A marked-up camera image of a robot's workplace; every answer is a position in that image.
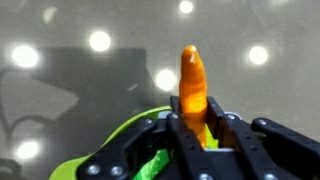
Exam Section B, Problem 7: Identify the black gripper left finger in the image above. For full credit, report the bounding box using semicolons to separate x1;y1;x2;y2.
75;113;204;180

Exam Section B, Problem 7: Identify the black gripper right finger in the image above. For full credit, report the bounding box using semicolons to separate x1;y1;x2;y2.
207;97;320;180

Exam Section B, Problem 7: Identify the orange toy carrot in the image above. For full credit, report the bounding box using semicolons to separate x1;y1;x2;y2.
179;45;207;148

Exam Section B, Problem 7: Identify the green bowl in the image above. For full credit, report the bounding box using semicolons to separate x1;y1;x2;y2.
49;106;218;180

